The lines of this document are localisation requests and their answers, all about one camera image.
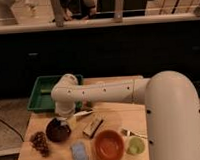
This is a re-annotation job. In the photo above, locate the wooden board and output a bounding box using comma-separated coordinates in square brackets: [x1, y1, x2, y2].
[18, 102, 147, 160]

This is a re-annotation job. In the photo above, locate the green cup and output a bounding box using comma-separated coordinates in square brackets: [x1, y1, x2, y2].
[126, 136, 146, 155]

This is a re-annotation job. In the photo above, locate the wooden block eraser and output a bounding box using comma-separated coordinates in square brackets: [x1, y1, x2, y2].
[83, 116, 103, 138]

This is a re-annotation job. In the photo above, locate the blue sponge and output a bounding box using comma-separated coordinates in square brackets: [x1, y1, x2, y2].
[70, 141, 89, 160]

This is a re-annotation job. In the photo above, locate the green plastic tray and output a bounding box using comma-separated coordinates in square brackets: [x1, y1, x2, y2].
[25, 73, 86, 114]

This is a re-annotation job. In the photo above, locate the white handled brush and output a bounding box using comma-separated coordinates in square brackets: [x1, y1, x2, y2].
[66, 110, 93, 125]

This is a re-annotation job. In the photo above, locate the brown grape bunch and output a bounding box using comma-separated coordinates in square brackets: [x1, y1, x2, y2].
[30, 131, 50, 157]

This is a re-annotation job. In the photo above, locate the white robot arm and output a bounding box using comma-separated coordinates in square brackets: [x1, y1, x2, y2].
[51, 70, 200, 160]

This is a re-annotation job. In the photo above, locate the purple bowl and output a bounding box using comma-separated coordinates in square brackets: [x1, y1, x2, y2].
[46, 117, 72, 143]

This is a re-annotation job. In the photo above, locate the orange bowl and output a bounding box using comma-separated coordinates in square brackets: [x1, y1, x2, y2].
[92, 129, 125, 160]

